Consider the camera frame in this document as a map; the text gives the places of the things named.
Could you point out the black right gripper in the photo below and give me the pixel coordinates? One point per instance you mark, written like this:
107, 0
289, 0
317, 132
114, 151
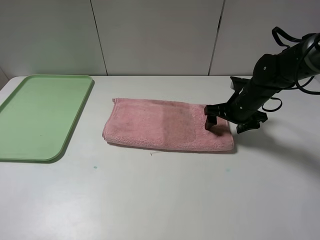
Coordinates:
242, 108

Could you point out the pink terry towel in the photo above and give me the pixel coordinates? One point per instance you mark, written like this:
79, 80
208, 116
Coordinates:
165, 125

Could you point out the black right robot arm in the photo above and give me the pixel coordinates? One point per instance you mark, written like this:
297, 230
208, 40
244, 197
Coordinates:
272, 74

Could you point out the green plastic tray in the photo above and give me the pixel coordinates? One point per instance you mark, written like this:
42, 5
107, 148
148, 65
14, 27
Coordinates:
39, 117

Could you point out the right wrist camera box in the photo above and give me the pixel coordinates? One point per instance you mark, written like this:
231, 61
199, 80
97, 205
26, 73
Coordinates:
238, 83

